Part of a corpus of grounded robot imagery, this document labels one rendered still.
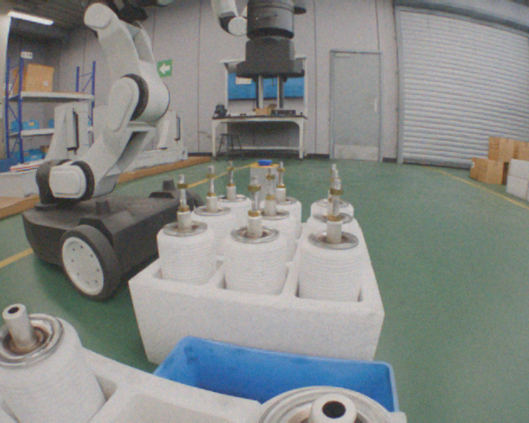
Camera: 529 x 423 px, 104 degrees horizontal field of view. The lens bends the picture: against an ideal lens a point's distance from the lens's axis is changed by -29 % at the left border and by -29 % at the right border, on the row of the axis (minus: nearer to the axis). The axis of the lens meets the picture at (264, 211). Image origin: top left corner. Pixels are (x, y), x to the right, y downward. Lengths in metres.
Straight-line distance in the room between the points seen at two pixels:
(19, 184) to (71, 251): 1.63
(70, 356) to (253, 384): 0.29
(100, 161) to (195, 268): 0.62
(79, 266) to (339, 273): 0.65
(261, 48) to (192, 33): 6.15
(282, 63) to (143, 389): 0.50
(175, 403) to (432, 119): 5.69
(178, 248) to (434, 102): 5.60
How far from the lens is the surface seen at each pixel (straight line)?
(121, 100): 0.86
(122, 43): 0.96
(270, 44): 0.53
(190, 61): 6.48
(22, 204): 2.29
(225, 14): 1.17
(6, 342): 0.29
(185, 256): 0.45
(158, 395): 0.29
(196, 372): 0.49
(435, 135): 5.76
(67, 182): 1.06
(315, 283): 0.41
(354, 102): 5.55
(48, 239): 1.01
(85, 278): 0.83
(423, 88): 5.78
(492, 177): 4.05
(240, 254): 0.41
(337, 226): 0.41
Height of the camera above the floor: 0.40
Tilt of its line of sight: 15 degrees down
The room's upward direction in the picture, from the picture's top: straight up
